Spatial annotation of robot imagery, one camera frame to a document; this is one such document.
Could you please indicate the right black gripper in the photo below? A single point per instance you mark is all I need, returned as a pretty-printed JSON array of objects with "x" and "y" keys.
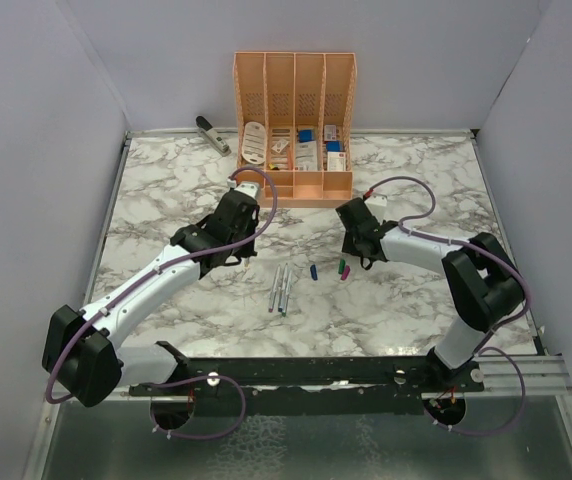
[{"x": 349, "y": 245}]

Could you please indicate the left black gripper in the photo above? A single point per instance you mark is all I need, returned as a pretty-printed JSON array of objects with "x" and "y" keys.
[{"x": 247, "y": 251}]

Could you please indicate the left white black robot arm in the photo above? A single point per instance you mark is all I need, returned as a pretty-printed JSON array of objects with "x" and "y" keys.
[{"x": 85, "y": 351}]

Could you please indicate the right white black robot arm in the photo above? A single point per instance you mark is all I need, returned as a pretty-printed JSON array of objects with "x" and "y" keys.
[{"x": 484, "y": 285}]

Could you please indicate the purple pen cap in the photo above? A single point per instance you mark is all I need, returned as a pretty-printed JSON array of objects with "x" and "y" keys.
[{"x": 345, "y": 273}]

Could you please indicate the blue tipped white pen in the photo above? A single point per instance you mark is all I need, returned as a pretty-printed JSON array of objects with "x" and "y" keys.
[{"x": 282, "y": 288}]

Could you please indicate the purple tipped white pen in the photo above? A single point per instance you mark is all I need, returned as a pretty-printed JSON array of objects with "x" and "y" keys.
[{"x": 274, "y": 289}]

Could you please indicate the green tipped white pen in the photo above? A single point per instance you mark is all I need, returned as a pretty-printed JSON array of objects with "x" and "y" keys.
[{"x": 286, "y": 296}]

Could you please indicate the white red box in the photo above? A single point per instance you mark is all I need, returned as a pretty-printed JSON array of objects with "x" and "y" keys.
[{"x": 336, "y": 161}]

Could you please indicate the white oval card pack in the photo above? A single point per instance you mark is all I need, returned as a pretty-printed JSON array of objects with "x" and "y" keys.
[{"x": 254, "y": 143}]

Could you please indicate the black grey stapler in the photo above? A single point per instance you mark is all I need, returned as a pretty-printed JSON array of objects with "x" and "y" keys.
[{"x": 206, "y": 130}]

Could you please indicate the blue box in organizer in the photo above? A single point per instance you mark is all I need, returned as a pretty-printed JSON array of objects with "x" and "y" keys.
[{"x": 306, "y": 135}]

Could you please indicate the orange plastic desk organizer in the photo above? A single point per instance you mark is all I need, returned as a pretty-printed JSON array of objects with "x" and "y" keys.
[{"x": 286, "y": 92}]

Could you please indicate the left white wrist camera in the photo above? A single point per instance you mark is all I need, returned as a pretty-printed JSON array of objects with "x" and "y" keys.
[{"x": 251, "y": 189}]

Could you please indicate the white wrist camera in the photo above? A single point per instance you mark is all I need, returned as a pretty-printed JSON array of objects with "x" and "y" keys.
[
  {"x": 377, "y": 205},
  {"x": 251, "y": 189}
]

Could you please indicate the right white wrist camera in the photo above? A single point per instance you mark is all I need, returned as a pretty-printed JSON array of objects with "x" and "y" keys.
[{"x": 377, "y": 205}]

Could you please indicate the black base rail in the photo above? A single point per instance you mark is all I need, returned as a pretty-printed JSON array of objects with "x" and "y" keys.
[{"x": 309, "y": 386}]

